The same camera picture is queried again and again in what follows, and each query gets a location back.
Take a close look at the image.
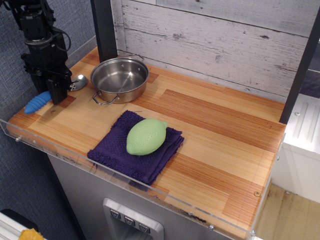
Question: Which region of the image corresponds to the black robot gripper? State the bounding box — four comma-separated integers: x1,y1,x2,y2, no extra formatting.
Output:
21,32,72,105

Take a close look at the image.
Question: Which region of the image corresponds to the blue handled metal spoon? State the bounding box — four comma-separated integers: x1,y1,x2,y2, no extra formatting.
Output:
24,74,88,114

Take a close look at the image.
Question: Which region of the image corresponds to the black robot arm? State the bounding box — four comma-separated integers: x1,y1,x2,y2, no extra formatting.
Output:
0,0,73,105

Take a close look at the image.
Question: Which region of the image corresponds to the yellow object at corner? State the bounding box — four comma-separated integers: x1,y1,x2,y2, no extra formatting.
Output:
18,228,44,240

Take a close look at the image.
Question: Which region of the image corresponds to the stainless steel pot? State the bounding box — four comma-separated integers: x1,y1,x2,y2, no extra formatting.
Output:
90,54,149,105

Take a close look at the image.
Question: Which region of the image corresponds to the purple folded towel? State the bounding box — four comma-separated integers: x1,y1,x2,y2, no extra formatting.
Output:
87,110,184,185

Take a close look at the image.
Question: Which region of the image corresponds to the clear acrylic table guard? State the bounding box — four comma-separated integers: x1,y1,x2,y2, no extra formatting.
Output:
0,35,287,240

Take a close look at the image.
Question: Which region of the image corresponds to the green toy lemon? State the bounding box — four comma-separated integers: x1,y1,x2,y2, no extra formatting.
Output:
126,118,168,156

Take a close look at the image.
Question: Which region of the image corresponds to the grey dispenser button panel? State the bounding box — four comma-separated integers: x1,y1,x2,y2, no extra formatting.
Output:
103,197,165,240

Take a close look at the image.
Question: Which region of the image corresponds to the white ribbed side counter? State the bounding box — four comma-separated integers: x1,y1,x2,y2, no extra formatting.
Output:
271,94,320,203

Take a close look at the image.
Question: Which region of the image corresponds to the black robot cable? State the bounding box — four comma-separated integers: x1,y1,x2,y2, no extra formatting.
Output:
51,26,72,53

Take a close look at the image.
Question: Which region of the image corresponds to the black left vertical post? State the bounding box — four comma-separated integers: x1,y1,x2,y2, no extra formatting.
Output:
90,0,118,62

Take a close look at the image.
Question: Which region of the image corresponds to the black vertical post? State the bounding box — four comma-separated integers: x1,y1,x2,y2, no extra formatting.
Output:
90,0,118,62
279,9,320,124

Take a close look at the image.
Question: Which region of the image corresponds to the black right vertical post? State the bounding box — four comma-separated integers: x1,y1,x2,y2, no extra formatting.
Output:
279,9,320,124

